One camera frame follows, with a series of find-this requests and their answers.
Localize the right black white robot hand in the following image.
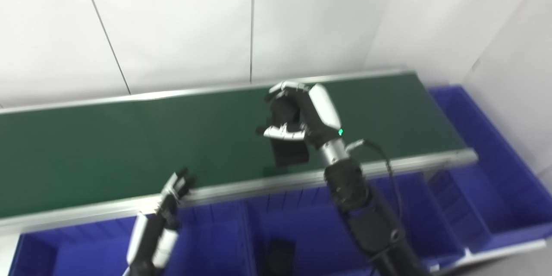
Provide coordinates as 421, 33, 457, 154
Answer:
255, 81, 346, 151

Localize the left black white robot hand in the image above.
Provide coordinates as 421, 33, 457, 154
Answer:
126, 168, 195, 269

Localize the black cylinder block part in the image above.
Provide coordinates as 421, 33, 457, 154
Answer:
264, 94, 310, 168

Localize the green conveyor belt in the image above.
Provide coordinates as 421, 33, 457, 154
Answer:
0, 73, 469, 219
0, 68, 479, 236

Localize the black box in bin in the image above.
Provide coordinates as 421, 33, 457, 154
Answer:
264, 237, 297, 276

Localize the large blue plastic bin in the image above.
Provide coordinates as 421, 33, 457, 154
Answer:
424, 85, 552, 253

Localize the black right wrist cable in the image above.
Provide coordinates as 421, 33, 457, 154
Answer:
345, 139, 404, 229

